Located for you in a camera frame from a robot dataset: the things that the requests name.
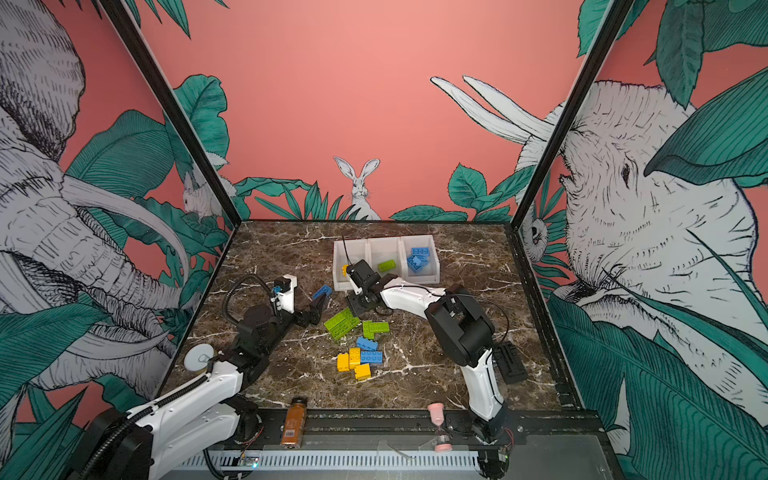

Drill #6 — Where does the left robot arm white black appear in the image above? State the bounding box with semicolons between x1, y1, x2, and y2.
62;295;328;479

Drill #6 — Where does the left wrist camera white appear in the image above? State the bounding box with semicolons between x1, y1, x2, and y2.
270;274;298;314

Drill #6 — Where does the large green lego brick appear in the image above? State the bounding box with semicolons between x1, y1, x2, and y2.
324;307;361;341

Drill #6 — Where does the blue lego brick bottom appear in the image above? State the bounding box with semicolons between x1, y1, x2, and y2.
360;350;384;365

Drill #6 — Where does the black flat pad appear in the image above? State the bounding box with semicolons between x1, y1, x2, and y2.
493;341;529;385

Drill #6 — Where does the small green lego brick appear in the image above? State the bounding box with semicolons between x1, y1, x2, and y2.
377;259;397;272

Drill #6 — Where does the brown spice bottle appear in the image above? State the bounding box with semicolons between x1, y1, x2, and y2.
280;396;308;449

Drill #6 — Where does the white three-compartment bin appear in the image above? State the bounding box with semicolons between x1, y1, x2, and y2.
332;235;441;292

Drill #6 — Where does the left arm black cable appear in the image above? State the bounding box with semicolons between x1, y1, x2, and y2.
220;274;274;328

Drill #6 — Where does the black base frame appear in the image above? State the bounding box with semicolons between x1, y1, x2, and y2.
227;407;607;448

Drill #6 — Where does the white perforated rail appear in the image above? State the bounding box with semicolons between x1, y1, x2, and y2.
210;449;479;472

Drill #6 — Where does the yellow lego brick lowest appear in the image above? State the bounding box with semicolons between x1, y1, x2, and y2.
354;364;372;381

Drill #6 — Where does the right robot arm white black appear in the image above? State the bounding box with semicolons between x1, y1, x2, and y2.
347;260;506;443

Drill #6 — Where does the tin can silver lid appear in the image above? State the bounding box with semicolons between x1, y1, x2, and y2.
183;344;216;372

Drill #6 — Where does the pink hourglass timer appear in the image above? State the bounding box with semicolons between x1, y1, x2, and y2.
427;402;453;453

